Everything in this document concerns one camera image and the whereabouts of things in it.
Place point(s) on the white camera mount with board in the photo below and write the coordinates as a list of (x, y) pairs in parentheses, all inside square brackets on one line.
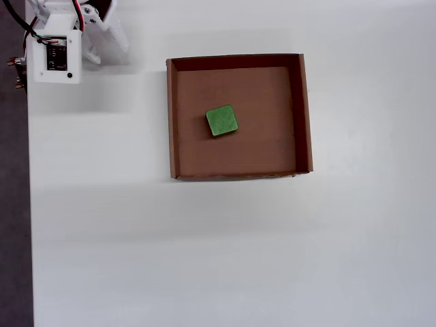
[(73, 51)]

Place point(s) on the brown cardboard box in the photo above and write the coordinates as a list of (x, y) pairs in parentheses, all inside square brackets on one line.
[(265, 143)]

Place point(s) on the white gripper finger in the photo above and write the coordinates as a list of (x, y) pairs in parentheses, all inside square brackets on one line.
[(89, 49), (114, 44)]

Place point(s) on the green cube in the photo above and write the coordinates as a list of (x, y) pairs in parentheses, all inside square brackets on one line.
[(222, 121)]

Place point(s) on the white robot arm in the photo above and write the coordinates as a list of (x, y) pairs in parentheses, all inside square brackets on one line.
[(37, 5)]

